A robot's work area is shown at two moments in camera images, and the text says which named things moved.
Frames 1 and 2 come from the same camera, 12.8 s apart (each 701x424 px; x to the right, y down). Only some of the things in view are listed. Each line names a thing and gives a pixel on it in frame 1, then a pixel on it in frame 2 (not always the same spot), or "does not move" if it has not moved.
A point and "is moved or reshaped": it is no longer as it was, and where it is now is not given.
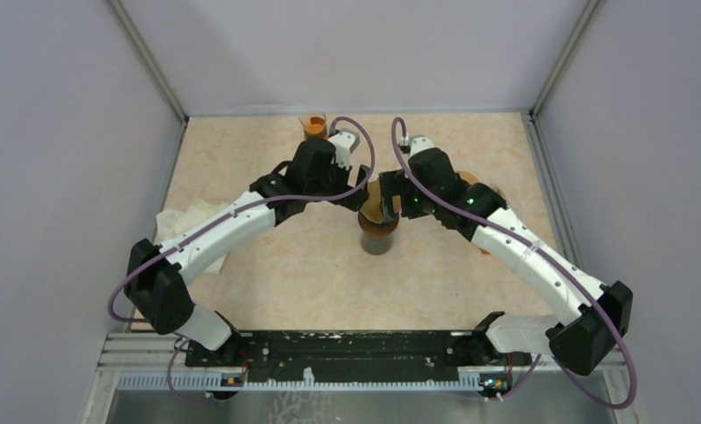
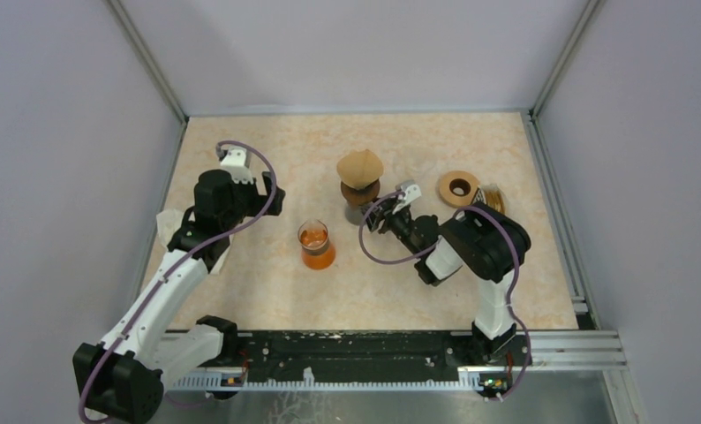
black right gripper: (393, 183) to (383, 211)
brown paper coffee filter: (372, 208) is moved or reshaped
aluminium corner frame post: (566, 54) does not move
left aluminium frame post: (122, 13) does not move
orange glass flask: (315, 127) to (317, 251)
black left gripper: (343, 174) to (260, 200)
